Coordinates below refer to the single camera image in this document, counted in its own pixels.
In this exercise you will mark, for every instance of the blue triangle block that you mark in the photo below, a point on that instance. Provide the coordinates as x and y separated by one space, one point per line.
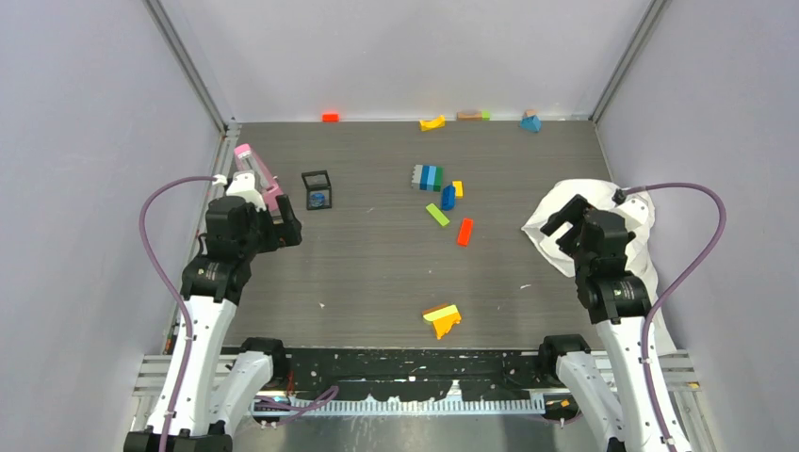
531 121

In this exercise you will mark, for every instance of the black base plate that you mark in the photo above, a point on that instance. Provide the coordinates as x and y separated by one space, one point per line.
414 374

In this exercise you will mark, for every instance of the black frame display box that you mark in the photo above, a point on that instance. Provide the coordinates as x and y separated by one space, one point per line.
319 194

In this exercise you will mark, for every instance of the small yellow block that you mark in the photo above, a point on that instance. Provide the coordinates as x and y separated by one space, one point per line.
458 189

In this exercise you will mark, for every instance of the white shirt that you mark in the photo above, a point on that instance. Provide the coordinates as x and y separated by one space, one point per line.
619 308

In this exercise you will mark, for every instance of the green flat block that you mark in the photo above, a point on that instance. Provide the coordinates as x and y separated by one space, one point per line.
437 214

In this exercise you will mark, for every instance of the pink metronome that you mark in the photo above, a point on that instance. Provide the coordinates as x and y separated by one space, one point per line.
267 184

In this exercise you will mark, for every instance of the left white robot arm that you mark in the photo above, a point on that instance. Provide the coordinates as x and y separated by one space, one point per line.
193 413

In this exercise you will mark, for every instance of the grey blue green block stack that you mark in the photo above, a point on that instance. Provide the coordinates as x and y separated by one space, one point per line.
427 178

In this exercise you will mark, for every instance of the orange red block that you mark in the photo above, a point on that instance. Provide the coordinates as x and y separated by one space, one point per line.
465 232

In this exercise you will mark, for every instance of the yellow arch block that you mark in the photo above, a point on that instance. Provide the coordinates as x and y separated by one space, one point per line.
432 124

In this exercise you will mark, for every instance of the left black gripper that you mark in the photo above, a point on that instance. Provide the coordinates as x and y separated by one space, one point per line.
274 239

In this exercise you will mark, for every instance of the orange yellow block pile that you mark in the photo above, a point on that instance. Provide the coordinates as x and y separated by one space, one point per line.
442 318

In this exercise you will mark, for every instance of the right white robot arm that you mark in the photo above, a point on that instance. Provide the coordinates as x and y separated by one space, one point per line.
637 413

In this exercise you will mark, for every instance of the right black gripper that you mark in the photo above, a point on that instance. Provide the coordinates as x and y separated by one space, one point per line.
575 210

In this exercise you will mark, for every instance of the tan and green block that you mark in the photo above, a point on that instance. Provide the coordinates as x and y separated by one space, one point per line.
473 115

